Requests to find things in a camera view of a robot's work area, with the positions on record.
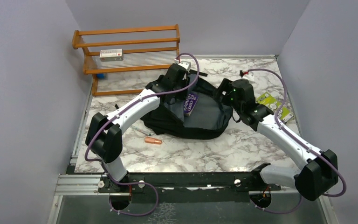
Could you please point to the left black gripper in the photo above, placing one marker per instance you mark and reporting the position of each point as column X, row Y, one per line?
column 182, row 95

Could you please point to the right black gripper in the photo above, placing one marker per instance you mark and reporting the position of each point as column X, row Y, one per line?
column 226, row 85

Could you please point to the purple treehouse book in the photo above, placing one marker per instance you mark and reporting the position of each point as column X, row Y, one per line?
column 189, row 103

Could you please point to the black student backpack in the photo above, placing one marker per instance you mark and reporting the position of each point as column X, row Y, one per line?
column 207, row 120

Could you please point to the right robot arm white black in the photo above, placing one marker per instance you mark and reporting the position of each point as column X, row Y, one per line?
column 316, row 170

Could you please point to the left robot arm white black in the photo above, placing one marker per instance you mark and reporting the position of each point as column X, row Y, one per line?
column 104, row 137

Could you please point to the green comic book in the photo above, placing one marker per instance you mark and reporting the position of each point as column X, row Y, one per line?
column 284, row 114

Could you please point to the wooden shelf rack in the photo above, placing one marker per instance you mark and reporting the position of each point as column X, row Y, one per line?
column 133, row 59

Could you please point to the grey black pen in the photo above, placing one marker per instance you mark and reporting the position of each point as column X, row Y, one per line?
column 141, row 130

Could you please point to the copper orange pen case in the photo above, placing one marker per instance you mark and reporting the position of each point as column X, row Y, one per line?
column 151, row 140

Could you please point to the white red box on shelf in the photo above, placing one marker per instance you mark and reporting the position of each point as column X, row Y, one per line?
column 109, row 55

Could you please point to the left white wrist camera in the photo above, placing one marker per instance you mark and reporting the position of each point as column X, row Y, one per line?
column 186, row 65

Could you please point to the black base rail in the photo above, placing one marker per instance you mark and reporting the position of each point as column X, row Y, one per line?
column 188, row 187

